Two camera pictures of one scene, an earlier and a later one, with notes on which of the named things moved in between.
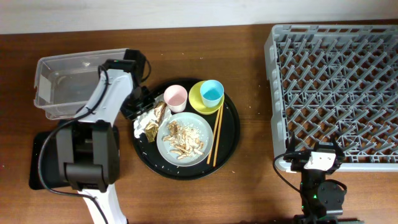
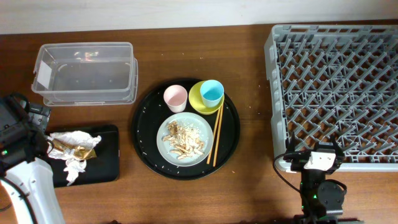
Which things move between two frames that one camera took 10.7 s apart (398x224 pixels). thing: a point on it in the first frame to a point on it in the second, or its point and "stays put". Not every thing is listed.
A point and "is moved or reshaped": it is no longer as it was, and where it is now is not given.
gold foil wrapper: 151,129 is moved or reshaped
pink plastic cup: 175,98 stays put
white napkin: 165,112 is moved or reshaped
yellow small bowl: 196,101 stays put
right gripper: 300,160 stays put
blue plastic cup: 212,92 stays put
